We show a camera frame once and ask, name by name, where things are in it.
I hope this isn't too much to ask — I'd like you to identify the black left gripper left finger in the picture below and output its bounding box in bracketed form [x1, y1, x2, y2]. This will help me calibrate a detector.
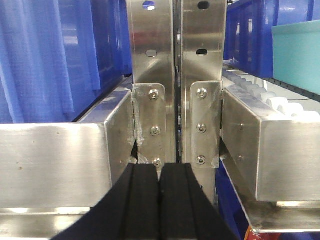
[54, 163, 159, 240]

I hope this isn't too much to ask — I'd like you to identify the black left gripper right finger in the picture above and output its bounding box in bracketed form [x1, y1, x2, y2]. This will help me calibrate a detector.
[160, 163, 237, 240]

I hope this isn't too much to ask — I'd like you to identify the light blue plastic bin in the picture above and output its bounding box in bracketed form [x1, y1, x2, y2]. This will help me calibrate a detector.
[272, 20, 320, 95]

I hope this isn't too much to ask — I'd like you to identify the stainless steel shelf rack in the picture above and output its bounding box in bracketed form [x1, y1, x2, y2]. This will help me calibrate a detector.
[0, 0, 320, 240]

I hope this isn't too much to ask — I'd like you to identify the white roller track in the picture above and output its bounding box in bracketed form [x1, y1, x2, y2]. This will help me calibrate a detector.
[222, 68, 320, 122]

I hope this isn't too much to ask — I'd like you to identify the dark blue plastic crate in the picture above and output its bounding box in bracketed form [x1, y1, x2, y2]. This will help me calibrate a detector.
[0, 0, 132, 124]

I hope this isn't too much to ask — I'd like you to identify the dark blue crate right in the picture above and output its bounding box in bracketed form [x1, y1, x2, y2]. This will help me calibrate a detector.
[224, 0, 320, 78]

